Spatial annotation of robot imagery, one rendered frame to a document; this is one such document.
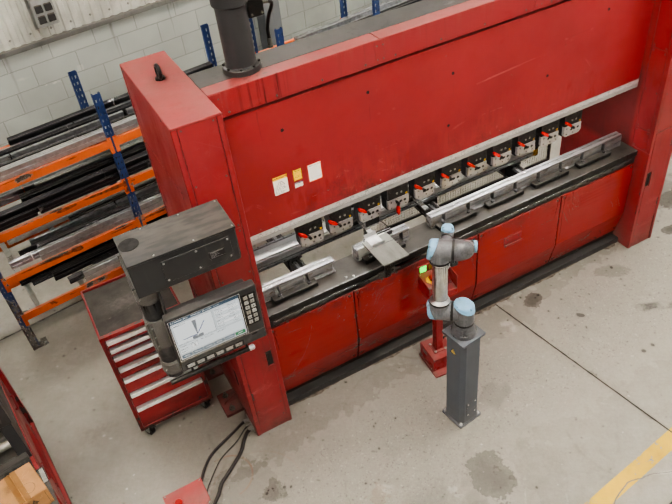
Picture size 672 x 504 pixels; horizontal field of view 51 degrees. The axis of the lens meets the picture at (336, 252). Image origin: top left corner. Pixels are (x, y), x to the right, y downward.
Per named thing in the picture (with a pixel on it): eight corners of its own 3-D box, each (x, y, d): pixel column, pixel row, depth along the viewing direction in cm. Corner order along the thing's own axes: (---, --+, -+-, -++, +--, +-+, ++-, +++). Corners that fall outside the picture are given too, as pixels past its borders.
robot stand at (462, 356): (481, 414, 452) (486, 332, 402) (460, 429, 445) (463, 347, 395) (461, 397, 464) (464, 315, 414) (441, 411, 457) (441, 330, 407)
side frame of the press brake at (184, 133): (258, 436, 456) (169, 130, 308) (211, 354, 515) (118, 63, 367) (292, 419, 464) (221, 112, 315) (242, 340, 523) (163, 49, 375)
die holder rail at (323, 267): (263, 303, 424) (261, 292, 418) (259, 297, 429) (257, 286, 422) (335, 271, 440) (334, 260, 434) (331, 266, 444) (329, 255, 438)
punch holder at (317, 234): (302, 248, 413) (298, 227, 403) (296, 241, 419) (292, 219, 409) (324, 239, 418) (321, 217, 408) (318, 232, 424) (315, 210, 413)
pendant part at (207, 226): (173, 395, 348) (123, 268, 293) (159, 362, 366) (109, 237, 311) (266, 353, 363) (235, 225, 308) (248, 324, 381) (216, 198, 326)
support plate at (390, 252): (384, 266, 422) (384, 265, 421) (362, 244, 440) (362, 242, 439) (409, 255, 427) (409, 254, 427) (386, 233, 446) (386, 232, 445)
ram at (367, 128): (243, 249, 392) (212, 124, 341) (237, 242, 398) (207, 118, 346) (637, 86, 486) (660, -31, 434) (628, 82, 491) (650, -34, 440)
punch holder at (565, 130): (563, 138, 476) (566, 116, 465) (554, 133, 482) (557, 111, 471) (580, 131, 480) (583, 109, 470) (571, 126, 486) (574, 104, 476)
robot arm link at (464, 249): (476, 241, 362) (478, 236, 410) (454, 240, 364) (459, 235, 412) (474, 263, 363) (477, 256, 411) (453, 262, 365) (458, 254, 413)
